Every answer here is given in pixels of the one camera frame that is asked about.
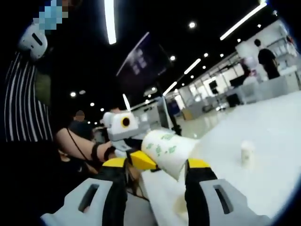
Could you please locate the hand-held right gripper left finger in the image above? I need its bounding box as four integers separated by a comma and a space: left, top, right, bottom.
40, 157, 129, 226

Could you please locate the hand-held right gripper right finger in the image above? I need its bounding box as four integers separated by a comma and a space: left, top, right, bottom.
184, 158, 271, 226

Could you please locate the person's left hand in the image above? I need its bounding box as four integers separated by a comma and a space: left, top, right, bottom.
104, 145, 119, 163

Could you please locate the brown cardboard box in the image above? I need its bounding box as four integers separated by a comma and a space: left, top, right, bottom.
182, 108, 193, 121

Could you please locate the short ceiling light strip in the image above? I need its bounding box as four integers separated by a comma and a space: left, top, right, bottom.
184, 58, 202, 75
163, 81, 178, 97

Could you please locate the black screen on stand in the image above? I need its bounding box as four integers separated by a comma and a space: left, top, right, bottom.
208, 81, 219, 95

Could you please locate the long ceiling light strip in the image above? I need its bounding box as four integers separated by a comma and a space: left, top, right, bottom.
103, 0, 118, 45

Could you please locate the black monitor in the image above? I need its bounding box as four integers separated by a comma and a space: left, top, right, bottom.
229, 77, 245, 87

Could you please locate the grey office chair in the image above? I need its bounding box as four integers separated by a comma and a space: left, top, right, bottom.
244, 81, 289, 104

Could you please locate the white chest-worn device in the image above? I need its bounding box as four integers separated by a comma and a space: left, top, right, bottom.
18, 24, 48, 61

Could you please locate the group of round ceiling downlights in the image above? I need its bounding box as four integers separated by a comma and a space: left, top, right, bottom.
69, 21, 263, 125

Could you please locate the white display shelf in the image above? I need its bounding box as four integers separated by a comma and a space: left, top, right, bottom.
274, 22, 301, 71

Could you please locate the curved ceiling light strip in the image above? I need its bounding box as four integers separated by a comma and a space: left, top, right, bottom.
219, 2, 268, 41

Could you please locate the black wrist strap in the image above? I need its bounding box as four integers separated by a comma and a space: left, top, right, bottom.
91, 143, 113, 163

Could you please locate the black device cable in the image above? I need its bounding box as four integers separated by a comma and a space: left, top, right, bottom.
67, 129, 88, 162

